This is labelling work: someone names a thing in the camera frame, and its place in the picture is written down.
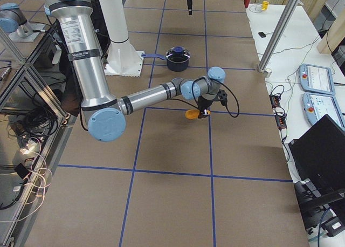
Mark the aluminium frame post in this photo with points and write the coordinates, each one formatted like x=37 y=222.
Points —
x=277 y=34

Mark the glass pot lid blue knob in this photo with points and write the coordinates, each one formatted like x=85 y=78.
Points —
x=178 y=51

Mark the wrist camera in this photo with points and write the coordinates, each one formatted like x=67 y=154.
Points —
x=222 y=97

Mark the near teach pendant tablet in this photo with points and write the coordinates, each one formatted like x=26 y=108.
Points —
x=317 y=105

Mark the far teach pendant tablet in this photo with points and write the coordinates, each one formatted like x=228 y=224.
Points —
x=316 y=79

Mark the yellow plastic corn cob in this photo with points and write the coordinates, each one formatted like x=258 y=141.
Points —
x=192 y=114

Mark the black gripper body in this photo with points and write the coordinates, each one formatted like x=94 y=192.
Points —
x=204 y=103

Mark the black laptop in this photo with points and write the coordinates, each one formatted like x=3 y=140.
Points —
x=319 y=154

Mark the black power strip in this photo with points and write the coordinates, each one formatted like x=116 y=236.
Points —
x=279 y=113

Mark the small black square sensor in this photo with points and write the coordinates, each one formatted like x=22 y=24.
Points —
x=262 y=34

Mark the dark blue saucepan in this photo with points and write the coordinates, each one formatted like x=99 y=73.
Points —
x=176 y=64

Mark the teach pendant tablet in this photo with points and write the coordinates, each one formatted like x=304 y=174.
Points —
x=316 y=79
x=317 y=105

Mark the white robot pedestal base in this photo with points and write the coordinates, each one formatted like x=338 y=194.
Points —
x=123 y=59

